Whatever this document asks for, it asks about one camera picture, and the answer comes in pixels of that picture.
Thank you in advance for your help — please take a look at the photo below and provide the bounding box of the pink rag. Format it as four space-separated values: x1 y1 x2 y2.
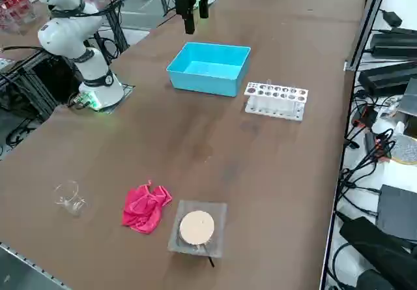
121 179 173 235

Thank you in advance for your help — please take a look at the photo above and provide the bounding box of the blue plastic storage box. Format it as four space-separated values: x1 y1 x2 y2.
165 41 252 98

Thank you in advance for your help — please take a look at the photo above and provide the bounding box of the brown spilled liquid patch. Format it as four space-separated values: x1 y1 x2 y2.
191 141 214 163

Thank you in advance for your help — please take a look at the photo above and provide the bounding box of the grey metal box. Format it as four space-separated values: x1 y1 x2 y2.
399 78 417 118

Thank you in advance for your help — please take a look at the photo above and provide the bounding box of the flat black box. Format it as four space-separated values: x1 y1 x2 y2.
377 184 417 242

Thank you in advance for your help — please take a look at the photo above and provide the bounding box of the white test tube rack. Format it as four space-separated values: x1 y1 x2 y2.
243 80 309 121

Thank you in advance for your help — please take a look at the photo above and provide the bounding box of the clear acrylic shelf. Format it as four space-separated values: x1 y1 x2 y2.
0 0 42 35

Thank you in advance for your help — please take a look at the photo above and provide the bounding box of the small black power adapter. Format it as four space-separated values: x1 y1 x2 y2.
381 9 403 27

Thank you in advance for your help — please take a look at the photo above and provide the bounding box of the black power brick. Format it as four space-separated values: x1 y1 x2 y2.
370 33 417 59
358 60 417 97

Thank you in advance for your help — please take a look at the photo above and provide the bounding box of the red and black connector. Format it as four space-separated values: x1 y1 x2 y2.
353 106 379 128

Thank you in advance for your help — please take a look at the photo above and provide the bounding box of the round beige disc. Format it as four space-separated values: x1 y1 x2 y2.
179 210 216 246

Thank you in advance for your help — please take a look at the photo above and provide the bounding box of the grey square glass tray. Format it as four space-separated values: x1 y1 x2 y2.
167 199 228 259

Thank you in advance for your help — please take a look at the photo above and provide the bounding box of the black plug with red clips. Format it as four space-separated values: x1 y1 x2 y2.
364 132 392 160

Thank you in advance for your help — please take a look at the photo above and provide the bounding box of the clear glass beaker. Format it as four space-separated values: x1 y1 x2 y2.
53 179 92 218

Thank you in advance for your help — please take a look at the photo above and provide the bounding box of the round glittery disc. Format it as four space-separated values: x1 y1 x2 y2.
389 135 417 166

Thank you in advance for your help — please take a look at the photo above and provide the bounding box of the thin black stick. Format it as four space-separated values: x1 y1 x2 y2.
204 244 216 268

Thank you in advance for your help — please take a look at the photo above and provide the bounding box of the black bag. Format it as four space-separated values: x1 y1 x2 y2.
338 216 417 290

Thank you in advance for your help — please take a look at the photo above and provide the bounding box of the black aluminium frame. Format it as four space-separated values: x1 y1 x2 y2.
0 47 82 121

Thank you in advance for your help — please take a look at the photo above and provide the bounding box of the silver aluminium frame post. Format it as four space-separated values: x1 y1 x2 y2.
344 0 392 72

